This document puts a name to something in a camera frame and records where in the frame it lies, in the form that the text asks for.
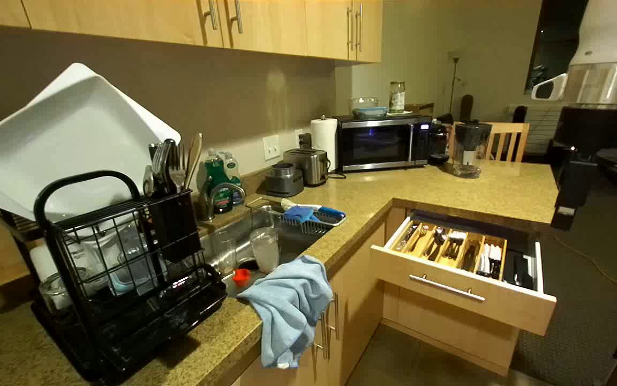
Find glass bowl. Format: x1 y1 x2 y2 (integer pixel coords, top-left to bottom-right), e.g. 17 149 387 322
349 97 393 119

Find black wire dish rack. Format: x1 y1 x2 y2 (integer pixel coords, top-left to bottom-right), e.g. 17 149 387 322
32 169 230 386

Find wooden drawer with metal handle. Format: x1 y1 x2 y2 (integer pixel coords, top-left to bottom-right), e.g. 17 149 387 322
369 210 559 339

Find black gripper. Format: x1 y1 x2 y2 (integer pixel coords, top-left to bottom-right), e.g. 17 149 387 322
552 156 601 231

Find small grey kitchen appliance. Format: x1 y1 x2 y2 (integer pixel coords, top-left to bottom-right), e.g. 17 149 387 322
267 158 307 200

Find black utensil holder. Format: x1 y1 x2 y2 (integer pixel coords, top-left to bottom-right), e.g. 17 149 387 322
145 189 205 263

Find metal sink faucet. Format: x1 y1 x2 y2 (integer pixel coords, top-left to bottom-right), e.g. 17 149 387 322
205 181 246 225

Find black floor lamp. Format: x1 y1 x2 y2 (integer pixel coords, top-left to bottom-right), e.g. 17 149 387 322
446 49 468 119

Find clear plastic container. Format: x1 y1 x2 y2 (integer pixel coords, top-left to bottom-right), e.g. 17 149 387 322
63 213 163 300

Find small red object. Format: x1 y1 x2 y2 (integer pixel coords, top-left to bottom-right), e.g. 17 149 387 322
230 266 256 291

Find wooden cutlery organizer tray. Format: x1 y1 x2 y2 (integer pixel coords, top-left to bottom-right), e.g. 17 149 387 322
393 219 510 283

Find wooden upper cabinets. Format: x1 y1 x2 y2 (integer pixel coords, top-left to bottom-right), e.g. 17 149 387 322
0 0 387 66

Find stainless steel toaster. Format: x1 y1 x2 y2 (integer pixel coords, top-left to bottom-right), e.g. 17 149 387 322
283 145 332 189

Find clear drinking glass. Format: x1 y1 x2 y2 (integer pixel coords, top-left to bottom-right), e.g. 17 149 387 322
250 225 283 277

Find white paper towel roll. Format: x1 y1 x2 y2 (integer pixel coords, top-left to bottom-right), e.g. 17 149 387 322
310 113 341 173

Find green dish soap bottle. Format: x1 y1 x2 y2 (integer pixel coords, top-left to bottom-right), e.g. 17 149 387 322
200 147 246 215

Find light blue cloth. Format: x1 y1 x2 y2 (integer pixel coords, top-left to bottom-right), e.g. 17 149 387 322
237 253 336 372

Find wooden slat chair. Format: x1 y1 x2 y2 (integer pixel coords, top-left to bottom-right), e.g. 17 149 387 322
484 119 533 166

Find glass jar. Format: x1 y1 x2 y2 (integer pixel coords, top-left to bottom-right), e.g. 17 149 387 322
388 80 410 113

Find stainless steel sink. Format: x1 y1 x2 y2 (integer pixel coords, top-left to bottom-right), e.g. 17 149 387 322
201 202 341 296

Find blue sponge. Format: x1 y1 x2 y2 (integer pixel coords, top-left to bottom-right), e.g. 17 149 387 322
282 204 327 228

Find black handled knife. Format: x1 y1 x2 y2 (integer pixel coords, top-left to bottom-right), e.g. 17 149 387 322
508 247 541 289

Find black stainless microwave oven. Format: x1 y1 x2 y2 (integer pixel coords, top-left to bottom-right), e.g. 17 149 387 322
335 116 449 173

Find white wall switch plate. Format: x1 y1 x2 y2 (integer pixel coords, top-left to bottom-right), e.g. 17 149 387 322
261 133 283 163

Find utensils bundle in holder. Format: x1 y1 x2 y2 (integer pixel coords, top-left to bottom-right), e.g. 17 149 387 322
141 131 209 200

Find black dish brush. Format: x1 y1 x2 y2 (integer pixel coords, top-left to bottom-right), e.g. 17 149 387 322
314 204 349 225

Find wooden base cabinet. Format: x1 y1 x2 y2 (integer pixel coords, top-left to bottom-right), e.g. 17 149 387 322
232 202 562 386

